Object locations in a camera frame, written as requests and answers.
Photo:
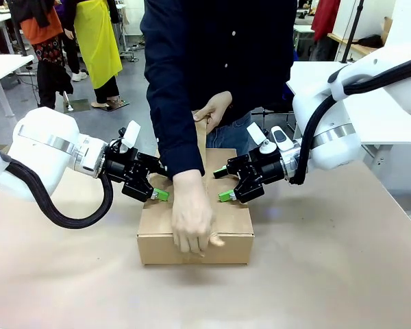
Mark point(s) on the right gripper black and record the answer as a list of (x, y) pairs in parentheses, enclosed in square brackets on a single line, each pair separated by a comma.
[(270, 168)]

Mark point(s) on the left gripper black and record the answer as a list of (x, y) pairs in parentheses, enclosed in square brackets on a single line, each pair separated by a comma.
[(121, 168)]

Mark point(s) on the brown paper tape strip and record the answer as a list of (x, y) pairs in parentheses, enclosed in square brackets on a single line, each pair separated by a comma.
[(202, 137)]

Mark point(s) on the brown cardboard box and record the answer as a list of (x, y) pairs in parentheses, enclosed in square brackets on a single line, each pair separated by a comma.
[(157, 246)]

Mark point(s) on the person right forearm navy sleeve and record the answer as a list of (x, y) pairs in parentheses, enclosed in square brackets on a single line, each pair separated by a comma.
[(178, 150)]

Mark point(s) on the person left forearm navy sleeve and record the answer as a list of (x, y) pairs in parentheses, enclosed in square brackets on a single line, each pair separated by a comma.
[(253, 103)]

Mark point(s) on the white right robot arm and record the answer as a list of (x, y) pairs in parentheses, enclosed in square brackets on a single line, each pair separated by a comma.
[(329, 113)]

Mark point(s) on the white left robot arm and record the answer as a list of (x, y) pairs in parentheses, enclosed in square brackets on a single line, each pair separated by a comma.
[(44, 130)]

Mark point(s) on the person right hand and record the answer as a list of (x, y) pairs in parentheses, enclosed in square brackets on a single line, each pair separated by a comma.
[(192, 212)]

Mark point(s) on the person left hand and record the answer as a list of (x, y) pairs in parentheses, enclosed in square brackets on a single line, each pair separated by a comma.
[(215, 106)]

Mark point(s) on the person blue jeans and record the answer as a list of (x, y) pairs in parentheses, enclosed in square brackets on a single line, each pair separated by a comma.
[(229, 137)]

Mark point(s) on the black floor plate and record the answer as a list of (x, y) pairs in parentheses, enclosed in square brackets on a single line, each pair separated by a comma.
[(118, 104)]

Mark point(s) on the green floor mat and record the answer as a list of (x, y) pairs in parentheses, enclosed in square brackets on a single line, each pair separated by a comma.
[(77, 105)]

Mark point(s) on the person torso navy shirt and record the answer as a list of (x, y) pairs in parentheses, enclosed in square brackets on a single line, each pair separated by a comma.
[(209, 51)]

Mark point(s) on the bystander in yellow apron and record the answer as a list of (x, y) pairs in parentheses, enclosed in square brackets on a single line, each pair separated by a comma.
[(96, 41)]

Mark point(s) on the wooden workbench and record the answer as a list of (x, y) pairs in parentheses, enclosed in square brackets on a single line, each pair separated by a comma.
[(366, 50)]

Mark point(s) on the bystander in red top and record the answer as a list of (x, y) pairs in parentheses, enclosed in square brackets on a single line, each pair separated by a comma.
[(325, 17)]

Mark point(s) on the large white work table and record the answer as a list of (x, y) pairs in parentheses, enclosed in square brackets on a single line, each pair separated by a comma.
[(3, 65)]

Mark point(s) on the bystander in orange top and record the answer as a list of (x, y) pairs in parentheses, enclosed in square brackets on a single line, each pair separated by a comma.
[(41, 27)]

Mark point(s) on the black bag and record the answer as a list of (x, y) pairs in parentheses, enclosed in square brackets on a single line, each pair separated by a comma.
[(370, 41)]

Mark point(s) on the black tripod pole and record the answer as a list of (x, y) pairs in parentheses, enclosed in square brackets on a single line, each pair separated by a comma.
[(354, 24)]

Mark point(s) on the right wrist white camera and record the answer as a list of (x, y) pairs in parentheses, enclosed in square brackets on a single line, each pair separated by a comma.
[(256, 134)]

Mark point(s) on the wrist white camera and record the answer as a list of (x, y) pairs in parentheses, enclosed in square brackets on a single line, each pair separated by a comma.
[(256, 134), (131, 133)]

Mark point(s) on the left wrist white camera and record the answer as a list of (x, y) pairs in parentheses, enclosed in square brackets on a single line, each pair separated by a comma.
[(131, 133)]

